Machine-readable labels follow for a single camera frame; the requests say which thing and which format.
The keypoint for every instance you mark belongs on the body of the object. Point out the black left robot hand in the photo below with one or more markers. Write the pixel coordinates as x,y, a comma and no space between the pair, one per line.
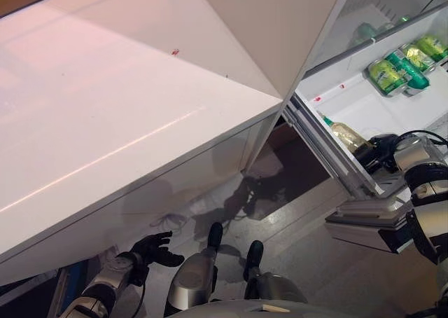
150,249

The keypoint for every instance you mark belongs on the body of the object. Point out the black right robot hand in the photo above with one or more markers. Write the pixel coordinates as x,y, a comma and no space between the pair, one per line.
379,153

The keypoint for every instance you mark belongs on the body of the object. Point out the yellow tea bottle white cap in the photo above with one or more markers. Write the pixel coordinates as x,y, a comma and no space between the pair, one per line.
344,134

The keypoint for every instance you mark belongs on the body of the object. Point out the white fridge drawer silver front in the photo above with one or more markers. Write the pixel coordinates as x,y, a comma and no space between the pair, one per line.
350,104

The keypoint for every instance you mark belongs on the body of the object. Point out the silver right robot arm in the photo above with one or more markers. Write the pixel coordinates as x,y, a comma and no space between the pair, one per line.
427,192

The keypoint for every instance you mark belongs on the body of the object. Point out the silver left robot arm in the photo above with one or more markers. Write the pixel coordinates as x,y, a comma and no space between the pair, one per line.
101,286

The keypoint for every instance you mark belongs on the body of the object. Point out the silver fridge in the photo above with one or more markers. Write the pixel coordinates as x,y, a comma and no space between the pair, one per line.
367,10

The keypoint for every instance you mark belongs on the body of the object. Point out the silver left robot leg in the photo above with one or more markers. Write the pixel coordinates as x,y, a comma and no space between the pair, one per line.
190,279

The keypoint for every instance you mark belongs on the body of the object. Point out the silver robot leg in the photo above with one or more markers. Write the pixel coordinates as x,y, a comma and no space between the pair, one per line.
276,286
190,279

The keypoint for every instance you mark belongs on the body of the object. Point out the black left robot foot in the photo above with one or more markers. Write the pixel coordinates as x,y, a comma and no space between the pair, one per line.
215,235

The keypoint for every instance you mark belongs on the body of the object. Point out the black robot foot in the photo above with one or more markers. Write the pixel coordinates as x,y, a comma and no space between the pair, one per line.
254,255
215,235

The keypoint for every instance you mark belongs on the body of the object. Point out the green drink can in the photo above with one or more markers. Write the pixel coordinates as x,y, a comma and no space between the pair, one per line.
418,57
385,76
434,46

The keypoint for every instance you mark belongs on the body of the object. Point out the teal green bottle lying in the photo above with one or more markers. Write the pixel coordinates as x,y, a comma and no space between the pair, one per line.
406,67

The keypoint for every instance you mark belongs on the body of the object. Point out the blue panel under counter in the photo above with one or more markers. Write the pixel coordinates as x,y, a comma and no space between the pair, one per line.
68,290

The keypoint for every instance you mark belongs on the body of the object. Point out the black right robot foot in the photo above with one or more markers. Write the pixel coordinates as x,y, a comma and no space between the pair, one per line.
254,255

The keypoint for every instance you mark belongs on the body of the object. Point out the grey robot torso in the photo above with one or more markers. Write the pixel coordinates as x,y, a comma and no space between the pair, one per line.
262,309

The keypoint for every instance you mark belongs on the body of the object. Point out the silver right robot leg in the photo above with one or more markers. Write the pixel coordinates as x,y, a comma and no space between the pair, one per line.
276,286

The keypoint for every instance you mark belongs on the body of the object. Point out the tall white cabinet panel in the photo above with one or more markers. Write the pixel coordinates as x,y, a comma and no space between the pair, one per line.
266,27

